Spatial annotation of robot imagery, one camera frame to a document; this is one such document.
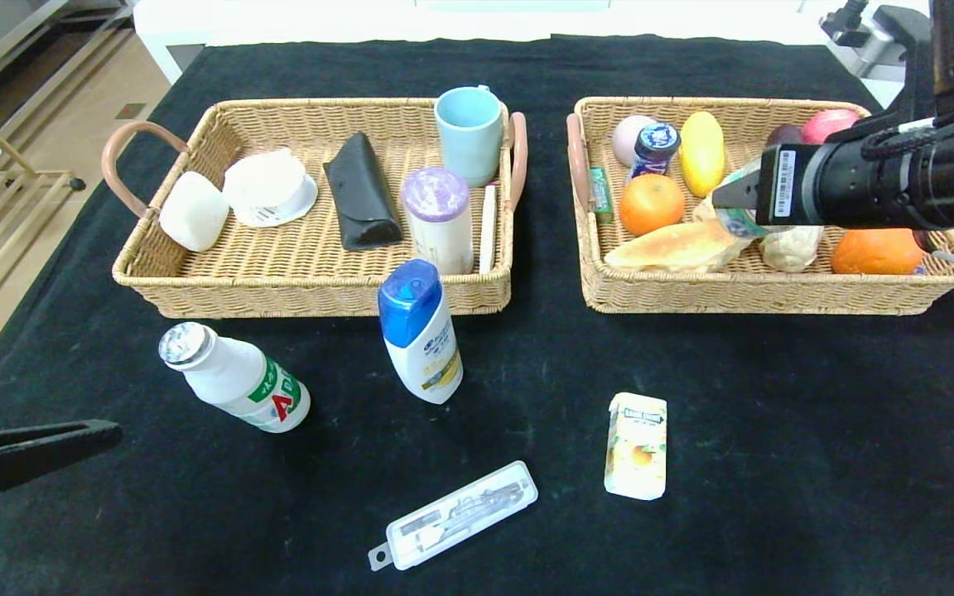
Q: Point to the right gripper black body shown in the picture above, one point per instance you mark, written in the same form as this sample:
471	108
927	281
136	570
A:
782	184

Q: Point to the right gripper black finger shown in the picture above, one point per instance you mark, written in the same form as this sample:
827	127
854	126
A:
742	194

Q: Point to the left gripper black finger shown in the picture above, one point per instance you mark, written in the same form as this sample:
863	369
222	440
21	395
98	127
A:
5	468

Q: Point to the teal pull-tab tin can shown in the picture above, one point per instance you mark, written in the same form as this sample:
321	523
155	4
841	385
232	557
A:
742	222

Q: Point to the toy croissant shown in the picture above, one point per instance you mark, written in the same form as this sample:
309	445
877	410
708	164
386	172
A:
676	247

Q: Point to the yellow juice carton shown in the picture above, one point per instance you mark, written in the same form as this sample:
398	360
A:
636	447

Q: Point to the white shampoo bottle blue cap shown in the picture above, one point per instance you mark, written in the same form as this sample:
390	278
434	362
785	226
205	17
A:
423	348

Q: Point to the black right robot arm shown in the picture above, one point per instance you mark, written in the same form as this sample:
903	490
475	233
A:
874	178

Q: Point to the pink and yellow toy bun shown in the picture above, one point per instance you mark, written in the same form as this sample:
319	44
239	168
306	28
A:
705	211

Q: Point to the dark purple toy plum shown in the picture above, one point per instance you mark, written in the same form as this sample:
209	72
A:
785	135

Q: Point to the yellow toy mango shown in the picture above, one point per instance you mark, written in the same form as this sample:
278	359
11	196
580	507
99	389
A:
701	153

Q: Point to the long cream toy bread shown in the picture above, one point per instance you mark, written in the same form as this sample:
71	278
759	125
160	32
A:
792	248

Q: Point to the red toy apple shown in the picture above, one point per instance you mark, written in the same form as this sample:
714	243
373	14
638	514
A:
829	124

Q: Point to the small toy orange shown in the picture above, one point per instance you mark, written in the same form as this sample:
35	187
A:
652	207

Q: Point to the jar with dark blue lid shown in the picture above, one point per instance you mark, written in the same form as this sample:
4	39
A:
656	145

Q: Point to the large toy orange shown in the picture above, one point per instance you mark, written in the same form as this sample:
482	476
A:
874	252

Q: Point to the pale pink toy egg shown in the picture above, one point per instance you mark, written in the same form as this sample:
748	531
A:
626	136

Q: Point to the green gum pack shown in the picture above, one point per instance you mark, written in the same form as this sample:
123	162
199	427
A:
601	197

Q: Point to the white milk drink bottle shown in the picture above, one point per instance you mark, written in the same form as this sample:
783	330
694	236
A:
237	381

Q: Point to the white flat stick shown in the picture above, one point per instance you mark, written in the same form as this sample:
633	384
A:
488	232

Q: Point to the light blue mug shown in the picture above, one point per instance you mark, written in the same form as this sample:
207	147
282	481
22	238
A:
469	141

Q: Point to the white canister purple lid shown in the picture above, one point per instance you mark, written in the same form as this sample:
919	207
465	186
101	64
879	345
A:
440	223

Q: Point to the white soap bar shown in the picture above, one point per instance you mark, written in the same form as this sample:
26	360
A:
195	213

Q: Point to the brass floor socket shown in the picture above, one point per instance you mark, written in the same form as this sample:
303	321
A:
132	112

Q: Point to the black glasses pouch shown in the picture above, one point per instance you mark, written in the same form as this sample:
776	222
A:
361	199

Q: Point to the white plastic cup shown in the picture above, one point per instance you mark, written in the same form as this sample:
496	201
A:
266	186

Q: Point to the clear plastic toothbrush case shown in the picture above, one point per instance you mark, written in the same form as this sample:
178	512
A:
460	513

